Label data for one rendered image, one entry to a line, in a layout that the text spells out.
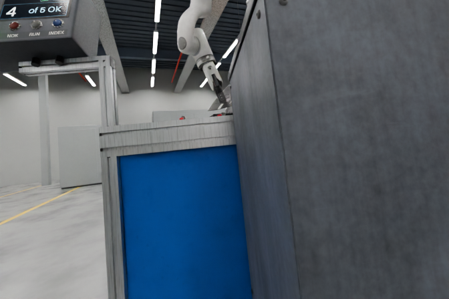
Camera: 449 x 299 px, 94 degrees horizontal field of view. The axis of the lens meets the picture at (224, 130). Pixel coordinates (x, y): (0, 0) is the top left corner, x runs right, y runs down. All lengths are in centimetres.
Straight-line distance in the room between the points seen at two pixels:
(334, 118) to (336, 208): 8
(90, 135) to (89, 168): 108
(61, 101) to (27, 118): 164
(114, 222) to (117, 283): 15
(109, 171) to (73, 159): 760
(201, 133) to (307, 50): 40
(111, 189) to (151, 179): 10
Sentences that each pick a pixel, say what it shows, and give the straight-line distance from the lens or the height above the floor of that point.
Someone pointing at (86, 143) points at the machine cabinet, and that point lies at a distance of 816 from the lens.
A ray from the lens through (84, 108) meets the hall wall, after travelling 1368.
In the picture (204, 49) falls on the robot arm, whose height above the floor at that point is 119.
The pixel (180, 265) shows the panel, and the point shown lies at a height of 48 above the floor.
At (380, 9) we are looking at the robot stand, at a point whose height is 90.
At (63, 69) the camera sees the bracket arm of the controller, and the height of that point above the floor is 103.
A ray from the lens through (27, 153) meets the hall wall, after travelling 1415.
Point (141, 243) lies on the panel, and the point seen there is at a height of 55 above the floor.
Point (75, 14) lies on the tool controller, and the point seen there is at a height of 115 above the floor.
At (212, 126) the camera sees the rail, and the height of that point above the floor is 83.
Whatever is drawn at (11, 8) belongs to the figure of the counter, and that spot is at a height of 117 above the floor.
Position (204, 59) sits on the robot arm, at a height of 115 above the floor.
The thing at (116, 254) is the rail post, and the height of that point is 54.
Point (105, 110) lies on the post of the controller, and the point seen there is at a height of 90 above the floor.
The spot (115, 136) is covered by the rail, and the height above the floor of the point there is 83.
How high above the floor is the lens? 77
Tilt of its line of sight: 5 degrees up
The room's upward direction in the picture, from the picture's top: 6 degrees counter-clockwise
